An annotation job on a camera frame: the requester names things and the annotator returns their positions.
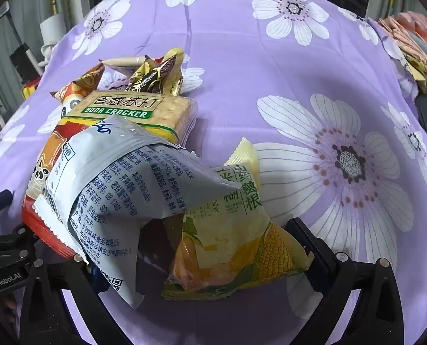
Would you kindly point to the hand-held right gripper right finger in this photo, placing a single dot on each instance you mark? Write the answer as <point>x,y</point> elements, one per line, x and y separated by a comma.
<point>306,237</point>

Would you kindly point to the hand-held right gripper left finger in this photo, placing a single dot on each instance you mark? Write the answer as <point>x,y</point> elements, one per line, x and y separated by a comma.
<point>94,276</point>

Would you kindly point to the yellow corn snack packet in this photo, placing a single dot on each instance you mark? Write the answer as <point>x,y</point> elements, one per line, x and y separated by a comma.
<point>227,244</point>

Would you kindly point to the orange panda snack packet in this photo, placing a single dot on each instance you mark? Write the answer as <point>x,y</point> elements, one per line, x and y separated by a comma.
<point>55,143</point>

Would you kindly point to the grey snack packet blue print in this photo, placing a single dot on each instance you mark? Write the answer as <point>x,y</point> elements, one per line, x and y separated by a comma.
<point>127,187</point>

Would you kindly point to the cracker packet with green label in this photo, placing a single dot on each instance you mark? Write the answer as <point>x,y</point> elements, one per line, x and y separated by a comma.
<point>127,109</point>

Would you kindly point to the brown white snack packet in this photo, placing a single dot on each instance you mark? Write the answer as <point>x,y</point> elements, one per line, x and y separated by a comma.
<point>169,72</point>

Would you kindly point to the small lamp on arm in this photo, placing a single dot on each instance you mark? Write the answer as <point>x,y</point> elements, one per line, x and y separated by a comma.
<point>5,9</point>

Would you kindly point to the yellow red packet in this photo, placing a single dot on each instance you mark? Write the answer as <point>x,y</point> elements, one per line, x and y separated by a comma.
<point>30,88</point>

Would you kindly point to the black device on stand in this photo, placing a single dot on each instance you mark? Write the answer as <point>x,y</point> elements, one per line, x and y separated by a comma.
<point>21,61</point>

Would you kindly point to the purple floral blanket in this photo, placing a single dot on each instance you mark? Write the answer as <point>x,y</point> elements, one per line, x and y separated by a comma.
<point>271,79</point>

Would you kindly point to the white paper roll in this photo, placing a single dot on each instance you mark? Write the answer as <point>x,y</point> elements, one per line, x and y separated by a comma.
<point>53,27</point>

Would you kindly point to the beige red-edged snack packet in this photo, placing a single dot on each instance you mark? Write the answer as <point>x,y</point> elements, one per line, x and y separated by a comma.
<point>127,61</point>

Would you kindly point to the pile of folded clothes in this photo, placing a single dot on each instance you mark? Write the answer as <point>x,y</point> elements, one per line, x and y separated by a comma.
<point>414,36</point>

